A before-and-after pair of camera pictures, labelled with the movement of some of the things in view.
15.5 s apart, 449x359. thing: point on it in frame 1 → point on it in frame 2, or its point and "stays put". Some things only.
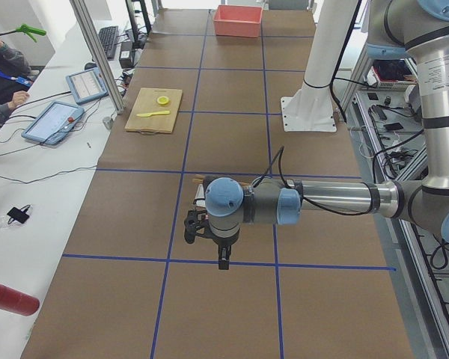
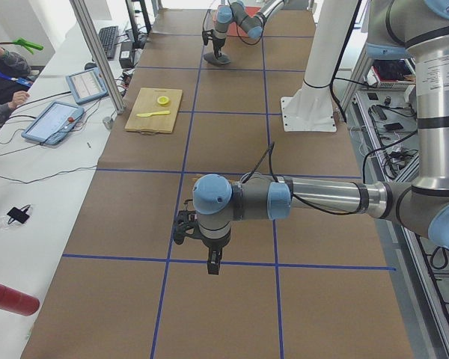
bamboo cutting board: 147,102 stays put
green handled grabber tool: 24,28 → 20,42
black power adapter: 126,58 stays put
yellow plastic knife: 148,114 stays put
